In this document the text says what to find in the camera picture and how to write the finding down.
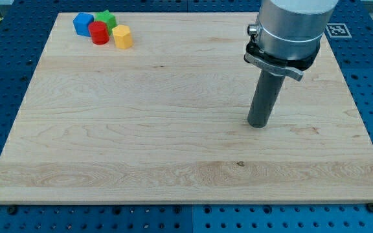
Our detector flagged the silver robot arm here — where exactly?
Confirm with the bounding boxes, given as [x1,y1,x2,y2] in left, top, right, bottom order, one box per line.
[244,0,338,81]

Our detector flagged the green star block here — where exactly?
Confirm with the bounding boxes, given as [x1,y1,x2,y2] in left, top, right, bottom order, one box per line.
[95,10,117,35]

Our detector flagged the red cylinder block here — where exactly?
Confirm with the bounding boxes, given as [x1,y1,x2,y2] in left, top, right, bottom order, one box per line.
[88,21,109,45]

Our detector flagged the white fiducial marker tag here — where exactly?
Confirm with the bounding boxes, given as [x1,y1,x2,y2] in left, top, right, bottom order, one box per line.
[326,23,352,38]

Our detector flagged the light wooden board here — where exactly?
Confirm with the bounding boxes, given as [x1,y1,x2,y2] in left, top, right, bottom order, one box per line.
[0,13,373,205]

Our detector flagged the blue cube block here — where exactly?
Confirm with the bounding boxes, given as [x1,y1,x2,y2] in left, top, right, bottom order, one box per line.
[73,12,94,37]

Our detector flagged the yellow hexagon block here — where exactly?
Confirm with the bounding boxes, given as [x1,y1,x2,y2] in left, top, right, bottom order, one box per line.
[112,25,133,49]

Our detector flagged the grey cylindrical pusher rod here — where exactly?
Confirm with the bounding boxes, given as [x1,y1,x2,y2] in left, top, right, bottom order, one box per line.
[247,70,285,128]

